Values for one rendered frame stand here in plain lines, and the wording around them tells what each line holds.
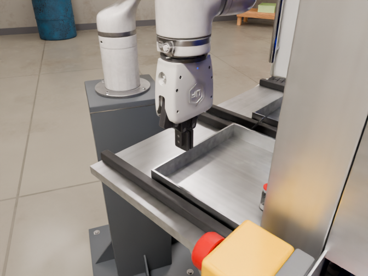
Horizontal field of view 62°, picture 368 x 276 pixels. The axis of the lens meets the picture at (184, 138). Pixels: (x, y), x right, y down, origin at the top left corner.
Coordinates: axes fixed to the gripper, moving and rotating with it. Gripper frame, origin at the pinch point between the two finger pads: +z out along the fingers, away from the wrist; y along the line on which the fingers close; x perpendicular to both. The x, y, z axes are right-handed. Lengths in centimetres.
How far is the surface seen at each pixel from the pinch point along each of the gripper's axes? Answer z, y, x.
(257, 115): 6.0, 28.2, 1.5
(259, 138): 6.6, 19.8, -4.5
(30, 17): 67, 207, 596
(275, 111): 8.8, 39.0, 1.9
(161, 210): 9.1, -9.2, -3.4
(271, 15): 71, 556, 293
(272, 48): 3, 80, 27
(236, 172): 8.9, 8.3, -6.7
